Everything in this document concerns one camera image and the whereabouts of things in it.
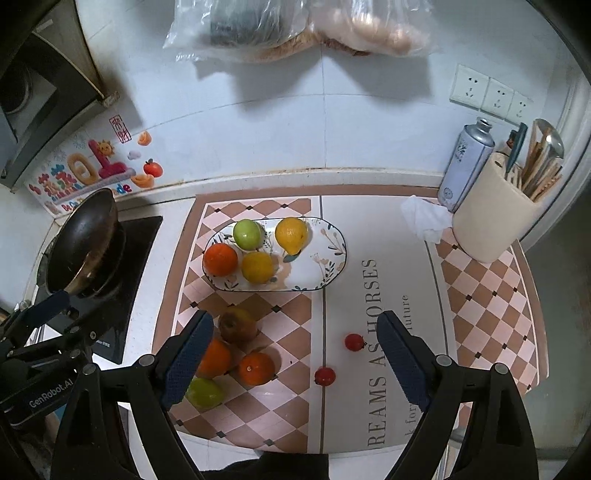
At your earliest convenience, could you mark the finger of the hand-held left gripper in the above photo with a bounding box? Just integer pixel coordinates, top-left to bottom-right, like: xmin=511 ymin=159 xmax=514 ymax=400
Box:
xmin=0 ymin=290 xmax=73 ymax=342
xmin=0 ymin=314 xmax=96 ymax=366

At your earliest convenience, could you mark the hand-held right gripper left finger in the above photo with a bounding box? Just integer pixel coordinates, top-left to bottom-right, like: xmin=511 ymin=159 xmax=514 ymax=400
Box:
xmin=48 ymin=310 xmax=215 ymax=480

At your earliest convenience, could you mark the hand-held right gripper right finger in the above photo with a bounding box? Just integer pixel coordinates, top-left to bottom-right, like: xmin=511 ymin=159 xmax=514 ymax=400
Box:
xmin=376 ymin=310 xmax=543 ymax=480

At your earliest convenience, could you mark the orange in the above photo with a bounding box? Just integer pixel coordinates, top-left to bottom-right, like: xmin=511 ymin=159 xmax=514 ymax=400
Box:
xmin=238 ymin=352 xmax=275 ymax=387
xmin=196 ymin=338 xmax=233 ymax=378
xmin=204 ymin=243 xmax=239 ymax=277

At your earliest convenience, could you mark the green apple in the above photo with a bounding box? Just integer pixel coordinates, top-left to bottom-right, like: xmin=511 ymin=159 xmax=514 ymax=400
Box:
xmin=186 ymin=377 xmax=225 ymax=409
xmin=232 ymin=219 xmax=265 ymax=251

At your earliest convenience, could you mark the brownish red apple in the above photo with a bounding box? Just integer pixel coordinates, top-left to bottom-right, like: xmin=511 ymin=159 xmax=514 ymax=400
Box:
xmin=218 ymin=308 xmax=258 ymax=343

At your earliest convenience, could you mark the oval floral plate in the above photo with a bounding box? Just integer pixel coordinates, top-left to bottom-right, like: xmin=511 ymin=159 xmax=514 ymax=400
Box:
xmin=203 ymin=217 xmax=347 ymax=292

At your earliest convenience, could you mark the black frying pan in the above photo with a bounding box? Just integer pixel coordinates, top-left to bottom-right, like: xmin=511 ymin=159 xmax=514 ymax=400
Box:
xmin=45 ymin=188 xmax=127 ymax=296

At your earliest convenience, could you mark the checkered table mat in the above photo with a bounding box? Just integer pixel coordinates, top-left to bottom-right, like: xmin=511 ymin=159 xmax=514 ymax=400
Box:
xmin=152 ymin=187 xmax=550 ymax=453

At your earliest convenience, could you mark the black induction cooktop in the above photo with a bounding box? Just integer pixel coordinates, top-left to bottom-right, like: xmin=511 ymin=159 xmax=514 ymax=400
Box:
xmin=28 ymin=215 xmax=164 ymax=365

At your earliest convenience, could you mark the yellow citrus fruit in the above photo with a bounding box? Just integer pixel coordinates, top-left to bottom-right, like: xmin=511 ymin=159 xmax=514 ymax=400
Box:
xmin=241 ymin=251 xmax=275 ymax=284

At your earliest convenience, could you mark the white crumpled tissue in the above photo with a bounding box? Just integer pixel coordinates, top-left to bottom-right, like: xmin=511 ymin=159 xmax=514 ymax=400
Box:
xmin=401 ymin=195 xmax=455 ymax=244

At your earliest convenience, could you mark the yellow lemon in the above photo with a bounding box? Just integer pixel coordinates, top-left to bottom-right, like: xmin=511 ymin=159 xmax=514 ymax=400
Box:
xmin=275 ymin=217 xmax=309 ymax=256

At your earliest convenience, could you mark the cream utensil holder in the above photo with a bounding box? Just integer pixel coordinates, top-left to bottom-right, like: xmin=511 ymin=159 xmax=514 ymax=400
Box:
xmin=452 ymin=151 xmax=555 ymax=264

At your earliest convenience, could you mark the range hood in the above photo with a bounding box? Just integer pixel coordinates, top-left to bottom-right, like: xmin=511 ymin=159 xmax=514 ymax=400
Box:
xmin=0 ymin=32 xmax=105 ymax=190

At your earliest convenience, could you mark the silver spray can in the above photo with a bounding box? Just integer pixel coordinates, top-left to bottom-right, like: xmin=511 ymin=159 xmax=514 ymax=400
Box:
xmin=438 ymin=117 xmax=496 ymax=213

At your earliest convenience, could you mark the bundle of wooden chopsticks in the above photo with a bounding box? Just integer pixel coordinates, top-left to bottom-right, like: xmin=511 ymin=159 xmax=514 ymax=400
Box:
xmin=505 ymin=120 xmax=564 ymax=202

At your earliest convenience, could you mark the wooden cabinet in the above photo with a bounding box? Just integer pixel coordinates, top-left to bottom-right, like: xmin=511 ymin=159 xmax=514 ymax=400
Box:
xmin=28 ymin=0 xmax=121 ymax=104

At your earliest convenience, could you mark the metal ladle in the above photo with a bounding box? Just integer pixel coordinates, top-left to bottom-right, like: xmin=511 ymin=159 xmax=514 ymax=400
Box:
xmin=536 ymin=119 xmax=565 ymax=160

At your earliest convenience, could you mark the plastic bag with dark contents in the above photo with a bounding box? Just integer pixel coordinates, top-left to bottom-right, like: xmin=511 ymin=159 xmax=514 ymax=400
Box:
xmin=164 ymin=0 xmax=319 ymax=63

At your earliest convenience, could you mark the plastic bag with pink contents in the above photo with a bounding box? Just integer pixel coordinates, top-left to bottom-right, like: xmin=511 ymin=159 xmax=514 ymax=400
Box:
xmin=309 ymin=0 xmax=439 ymax=58

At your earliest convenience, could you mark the colourful wall sticker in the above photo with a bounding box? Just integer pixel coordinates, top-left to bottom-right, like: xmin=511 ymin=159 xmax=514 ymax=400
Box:
xmin=25 ymin=115 xmax=164 ymax=217

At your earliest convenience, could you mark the teal handled utensil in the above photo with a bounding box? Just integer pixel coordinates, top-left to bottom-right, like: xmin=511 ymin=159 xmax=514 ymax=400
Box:
xmin=505 ymin=122 xmax=528 ymax=176

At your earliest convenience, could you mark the white wall socket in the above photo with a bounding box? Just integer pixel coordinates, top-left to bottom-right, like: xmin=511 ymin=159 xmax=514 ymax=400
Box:
xmin=505 ymin=91 xmax=534 ymax=125
xmin=481 ymin=78 xmax=515 ymax=120
xmin=450 ymin=65 xmax=490 ymax=109

